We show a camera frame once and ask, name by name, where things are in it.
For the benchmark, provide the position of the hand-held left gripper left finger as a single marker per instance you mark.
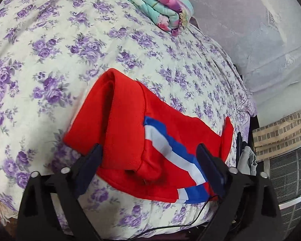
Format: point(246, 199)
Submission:
point(90, 167)

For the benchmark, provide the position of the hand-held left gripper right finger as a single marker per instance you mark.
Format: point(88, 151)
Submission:
point(212, 170)

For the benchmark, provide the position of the red pants with striped band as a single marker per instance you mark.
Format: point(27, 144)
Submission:
point(153, 143)

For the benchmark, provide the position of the grey cloth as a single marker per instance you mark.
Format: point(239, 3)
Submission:
point(247, 160)

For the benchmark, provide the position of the brown checkered cloth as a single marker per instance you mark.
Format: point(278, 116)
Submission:
point(278, 133)

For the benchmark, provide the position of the metal mesh appliance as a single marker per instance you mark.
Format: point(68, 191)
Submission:
point(291, 180)

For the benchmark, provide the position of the purple floral bed sheet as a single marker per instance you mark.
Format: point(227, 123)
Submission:
point(77, 55)

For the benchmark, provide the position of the white lace curtain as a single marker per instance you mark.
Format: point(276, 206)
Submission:
point(253, 30)

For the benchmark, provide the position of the folded teal floral blanket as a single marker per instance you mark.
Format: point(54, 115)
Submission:
point(150, 2)

